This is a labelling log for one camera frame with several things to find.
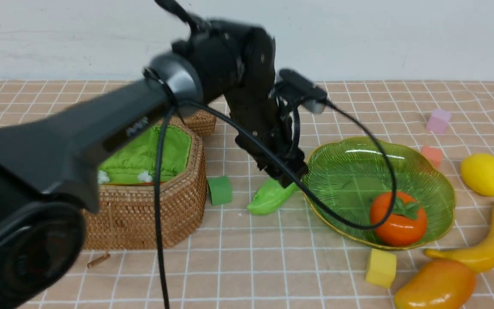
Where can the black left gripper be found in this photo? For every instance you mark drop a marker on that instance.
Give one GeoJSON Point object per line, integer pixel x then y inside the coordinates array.
{"type": "Point", "coordinates": [253, 109]}

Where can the green plastic cucumber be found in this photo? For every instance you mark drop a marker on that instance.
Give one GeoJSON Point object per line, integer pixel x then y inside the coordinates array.
{"type": "Point", "coordinates": [270, 197]}

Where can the orange plastic persimmon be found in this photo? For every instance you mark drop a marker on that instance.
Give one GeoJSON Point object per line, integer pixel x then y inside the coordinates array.
{"type": "Point", "coordinates": [407, 223]}

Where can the yellow plastic lemon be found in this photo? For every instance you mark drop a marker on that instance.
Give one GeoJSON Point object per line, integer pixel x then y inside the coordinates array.
{"type": "Point", "coordinates": [477, 172]}

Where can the orange plastic mango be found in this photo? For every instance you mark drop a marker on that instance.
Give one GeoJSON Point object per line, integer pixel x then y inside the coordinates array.
{"type": "Point", "coordinates": [440, 284]}

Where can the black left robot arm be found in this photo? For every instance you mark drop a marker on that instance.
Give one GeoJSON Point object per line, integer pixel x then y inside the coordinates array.
{"type": "Point", "coordinates": [48, 167]}

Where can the wicker basket lid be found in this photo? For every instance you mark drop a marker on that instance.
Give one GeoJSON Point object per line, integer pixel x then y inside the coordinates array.
{"type": "Point", "coordinates": [202, 123]}

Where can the green foam cube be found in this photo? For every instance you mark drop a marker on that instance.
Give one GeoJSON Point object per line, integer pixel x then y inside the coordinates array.
{"type": "Point", "coordinates": [220, 190]}

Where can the green glass leaf plate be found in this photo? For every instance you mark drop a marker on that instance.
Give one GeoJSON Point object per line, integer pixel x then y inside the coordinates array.
{"type": "Point", "coordinates": [347, 175]}

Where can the woven wicker basket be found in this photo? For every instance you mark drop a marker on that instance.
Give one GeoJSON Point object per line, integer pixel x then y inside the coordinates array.
{"type": "Point", "coordinates": [126, 218]}

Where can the pink foam cube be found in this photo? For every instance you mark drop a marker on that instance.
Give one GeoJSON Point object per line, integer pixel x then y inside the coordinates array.
{"type": "Point", "coordinates": [438, 121]}

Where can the red foam cube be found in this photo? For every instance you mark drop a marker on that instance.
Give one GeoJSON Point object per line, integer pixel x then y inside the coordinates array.
{"type": "Point", "coordinates": [433, 155]}

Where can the yellow foam cube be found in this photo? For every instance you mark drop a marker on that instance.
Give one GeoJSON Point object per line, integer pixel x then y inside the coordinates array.
{"type": "Point", "coordinates": [381, 268]}

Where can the wooden basket toggle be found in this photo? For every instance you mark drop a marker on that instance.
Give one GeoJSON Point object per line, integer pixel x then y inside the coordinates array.
{"type": "Point", "coordinates": [98, 260]}

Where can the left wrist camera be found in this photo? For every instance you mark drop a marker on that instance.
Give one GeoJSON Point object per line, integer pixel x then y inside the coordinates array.
{"type": "Point", "coordinates": [296, 90]}

